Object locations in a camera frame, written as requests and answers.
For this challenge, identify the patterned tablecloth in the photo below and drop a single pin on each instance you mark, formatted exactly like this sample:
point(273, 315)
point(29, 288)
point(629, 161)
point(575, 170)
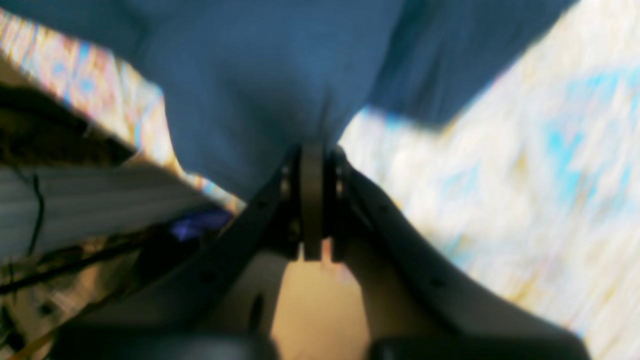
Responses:
point(532, 188)

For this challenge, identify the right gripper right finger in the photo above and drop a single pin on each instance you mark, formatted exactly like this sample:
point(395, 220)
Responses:
point(418, 305)

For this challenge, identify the dark blue t-shirt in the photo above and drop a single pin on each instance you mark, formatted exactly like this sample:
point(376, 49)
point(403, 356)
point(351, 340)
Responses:
point(246, 80)

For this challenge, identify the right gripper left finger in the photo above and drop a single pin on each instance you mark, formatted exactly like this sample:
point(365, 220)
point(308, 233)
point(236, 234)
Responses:
point(220, 303)

